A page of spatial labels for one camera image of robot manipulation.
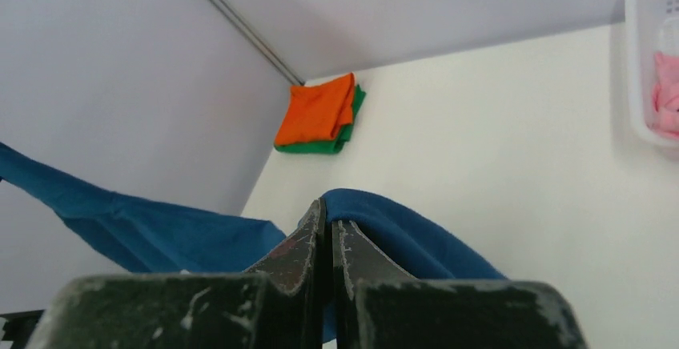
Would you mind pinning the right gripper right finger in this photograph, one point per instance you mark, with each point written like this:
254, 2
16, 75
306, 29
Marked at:
380, 305

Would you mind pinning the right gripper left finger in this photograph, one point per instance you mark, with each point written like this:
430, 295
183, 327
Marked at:
272, 304

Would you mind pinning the blue printed t-shirt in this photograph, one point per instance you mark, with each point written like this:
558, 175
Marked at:
146, 236

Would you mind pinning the folded green t-shirt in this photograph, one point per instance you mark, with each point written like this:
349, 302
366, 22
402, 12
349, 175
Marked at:
335, 145

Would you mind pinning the folded orange t-shirt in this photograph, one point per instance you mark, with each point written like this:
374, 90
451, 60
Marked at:
318, 113

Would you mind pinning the pink t-shirt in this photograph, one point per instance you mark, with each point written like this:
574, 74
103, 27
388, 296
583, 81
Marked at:
665, 95

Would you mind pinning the white plastic basket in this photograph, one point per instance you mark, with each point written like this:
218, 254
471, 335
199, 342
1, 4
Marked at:
651, 27

